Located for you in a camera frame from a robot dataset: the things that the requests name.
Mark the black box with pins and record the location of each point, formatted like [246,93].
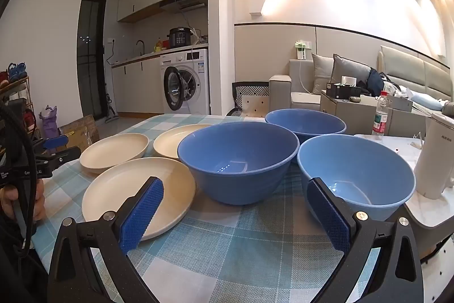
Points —
[340,91]

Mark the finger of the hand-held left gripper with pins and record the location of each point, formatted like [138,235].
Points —
[56,142]
[60,157]

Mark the clear water bottle red label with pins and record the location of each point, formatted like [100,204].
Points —
[379,118]

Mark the person's left hand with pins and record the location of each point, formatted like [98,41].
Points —
[7,196]

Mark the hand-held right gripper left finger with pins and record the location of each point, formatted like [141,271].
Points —
[142,214]

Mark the yellow bottle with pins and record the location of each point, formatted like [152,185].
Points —
[159,46]

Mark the kitchen faucet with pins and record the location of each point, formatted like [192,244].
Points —
[143,50]

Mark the small clear stand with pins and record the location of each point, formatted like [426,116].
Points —
[420,143]

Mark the white lower kitchen cabinets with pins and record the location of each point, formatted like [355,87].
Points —
[138,86]

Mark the white green wall device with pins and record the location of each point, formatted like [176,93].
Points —
[303,49]

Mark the purple bag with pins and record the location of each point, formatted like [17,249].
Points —
[49,122]

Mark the blue bowl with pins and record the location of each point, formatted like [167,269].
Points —
[234,182]
[305,122]
[354,164]

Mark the white electric kettle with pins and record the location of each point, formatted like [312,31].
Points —
[436,154]

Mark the grey tissue box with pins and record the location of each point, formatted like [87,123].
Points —
[400,105]

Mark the light blue pillow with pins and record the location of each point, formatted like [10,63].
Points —
[425,100]

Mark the bed with padded headboard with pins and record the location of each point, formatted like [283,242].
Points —
[408,65]

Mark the dark glass door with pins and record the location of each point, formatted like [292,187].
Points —
[92,58]

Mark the dark grey cushion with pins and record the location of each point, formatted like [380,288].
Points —
[349,67]

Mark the white tissue roll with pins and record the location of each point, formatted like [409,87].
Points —
[348,81]

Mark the white washing machine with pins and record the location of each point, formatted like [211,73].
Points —
[198,90]

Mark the light grey cushion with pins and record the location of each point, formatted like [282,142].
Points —
[321,72]

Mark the person's left forearm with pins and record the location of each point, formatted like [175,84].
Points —
[14,271]

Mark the grey storage cabinet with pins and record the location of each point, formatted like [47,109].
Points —
[344,115]
[404,122]

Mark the cardboard box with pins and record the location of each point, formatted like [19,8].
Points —
[79,141]

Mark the stick floor mop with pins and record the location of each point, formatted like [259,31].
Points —
[111,113]

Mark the black pressure cooker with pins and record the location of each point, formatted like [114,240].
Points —
[179,38]

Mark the marble side table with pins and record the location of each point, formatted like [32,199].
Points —
[422,214]

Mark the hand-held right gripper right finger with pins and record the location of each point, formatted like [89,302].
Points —
[328,217]

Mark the dark blue jacket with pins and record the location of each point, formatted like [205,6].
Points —
[374,81]

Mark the shoe rack with shoes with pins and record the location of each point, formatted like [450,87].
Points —
[16,72]

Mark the small brown pouch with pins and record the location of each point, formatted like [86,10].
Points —
[354,98]

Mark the shiny patterned bag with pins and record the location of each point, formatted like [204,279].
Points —
[81,122]

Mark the cream plate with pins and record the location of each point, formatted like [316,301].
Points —
[170,145]
[117,196]
[113,152]

